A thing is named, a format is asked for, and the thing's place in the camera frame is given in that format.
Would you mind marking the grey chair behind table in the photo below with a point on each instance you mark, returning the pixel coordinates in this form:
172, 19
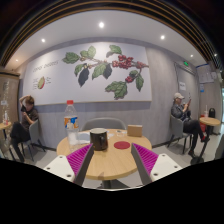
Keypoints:
104, 122

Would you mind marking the seated person in black left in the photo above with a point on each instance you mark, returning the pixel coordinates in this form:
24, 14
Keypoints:
20, 130

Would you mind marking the small round table left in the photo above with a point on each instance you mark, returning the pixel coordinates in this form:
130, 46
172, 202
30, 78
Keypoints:
4, 127

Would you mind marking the grey chair left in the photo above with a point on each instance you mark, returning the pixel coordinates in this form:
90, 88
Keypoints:
34, 133

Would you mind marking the red round coaster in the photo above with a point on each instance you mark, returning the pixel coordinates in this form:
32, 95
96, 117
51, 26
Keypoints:
121, 145

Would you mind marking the brown cardboard napkin box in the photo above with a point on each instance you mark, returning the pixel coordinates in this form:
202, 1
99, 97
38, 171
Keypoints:
134, 130

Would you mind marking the small round table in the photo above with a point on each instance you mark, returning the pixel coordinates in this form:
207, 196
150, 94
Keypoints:
4, 127
209, 123

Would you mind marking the white poster on right wall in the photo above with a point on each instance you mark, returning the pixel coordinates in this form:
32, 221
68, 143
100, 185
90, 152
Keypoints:
204, 74

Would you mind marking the clear plastic water bottle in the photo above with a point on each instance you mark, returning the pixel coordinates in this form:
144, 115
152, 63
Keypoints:
71, 125

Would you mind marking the dark brown mug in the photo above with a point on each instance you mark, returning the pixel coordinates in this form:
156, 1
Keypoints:
98, 137

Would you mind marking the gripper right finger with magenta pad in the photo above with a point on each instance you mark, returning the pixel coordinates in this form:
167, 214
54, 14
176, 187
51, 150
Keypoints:
152, 166

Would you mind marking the small clear glass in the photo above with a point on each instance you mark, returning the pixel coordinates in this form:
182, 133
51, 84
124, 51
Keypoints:
120, 133

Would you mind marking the seated person with white cap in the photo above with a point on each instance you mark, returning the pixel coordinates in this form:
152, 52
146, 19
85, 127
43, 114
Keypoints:
181, 111

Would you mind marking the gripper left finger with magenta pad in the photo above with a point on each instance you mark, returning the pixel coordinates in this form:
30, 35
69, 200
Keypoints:
72, 167

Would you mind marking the grey chair right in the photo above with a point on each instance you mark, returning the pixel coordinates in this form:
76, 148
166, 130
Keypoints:
177, 130

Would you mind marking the small round table right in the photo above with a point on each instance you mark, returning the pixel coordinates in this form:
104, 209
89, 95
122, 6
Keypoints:
209, 123

